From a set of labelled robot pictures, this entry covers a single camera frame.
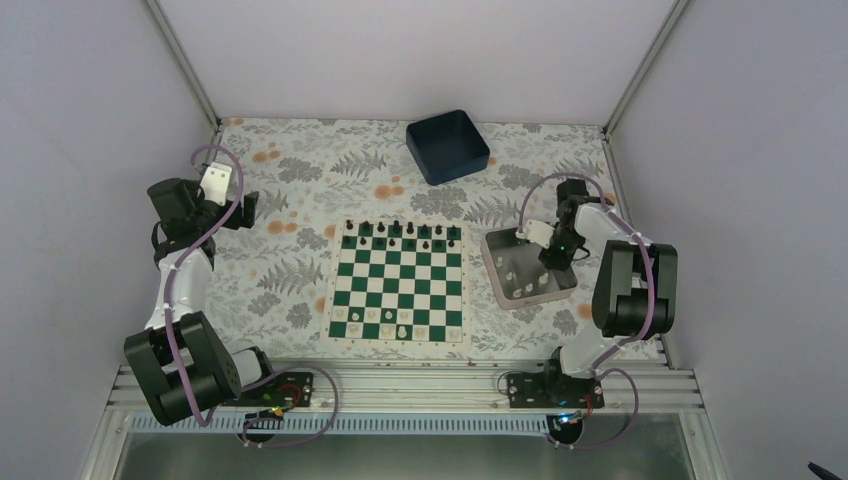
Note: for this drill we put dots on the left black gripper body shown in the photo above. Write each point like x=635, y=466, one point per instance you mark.
x=234, y=221

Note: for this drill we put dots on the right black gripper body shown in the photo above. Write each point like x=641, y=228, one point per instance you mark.
x=571, y=241

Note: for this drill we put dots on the white chess rook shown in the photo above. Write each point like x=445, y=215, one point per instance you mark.
x=454, y=334

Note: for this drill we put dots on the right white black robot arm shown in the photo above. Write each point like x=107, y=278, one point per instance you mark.
x=635, y=289

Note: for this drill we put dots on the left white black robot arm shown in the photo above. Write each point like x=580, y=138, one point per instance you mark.
x=181, y=365

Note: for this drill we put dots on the green white chess board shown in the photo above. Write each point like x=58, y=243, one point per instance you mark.
x=422, y=287

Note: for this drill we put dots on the metal tray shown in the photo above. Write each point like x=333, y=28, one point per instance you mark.
x=519, y=279

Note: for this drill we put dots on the floral patterned table mat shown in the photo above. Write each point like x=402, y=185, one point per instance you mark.
x=270, y=282

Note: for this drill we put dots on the dark blue square bin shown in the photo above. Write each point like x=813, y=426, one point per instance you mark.
x=446, y=147

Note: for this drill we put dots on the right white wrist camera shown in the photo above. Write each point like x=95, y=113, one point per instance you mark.
x=536, y=232

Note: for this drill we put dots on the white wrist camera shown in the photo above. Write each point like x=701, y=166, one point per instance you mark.
x=215, y=183
x=536, y=232

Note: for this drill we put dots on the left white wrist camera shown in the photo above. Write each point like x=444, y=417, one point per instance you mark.
x=215, y=183

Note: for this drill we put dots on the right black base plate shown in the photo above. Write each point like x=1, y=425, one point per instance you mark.
x=536, y=391

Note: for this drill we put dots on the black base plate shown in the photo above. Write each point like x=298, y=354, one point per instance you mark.
x=292, y=389
x=536, y=391

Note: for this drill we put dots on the aluminium rail frame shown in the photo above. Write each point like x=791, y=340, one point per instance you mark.
x=422, y=419

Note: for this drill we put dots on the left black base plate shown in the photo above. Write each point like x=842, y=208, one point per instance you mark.
x=292, y=389

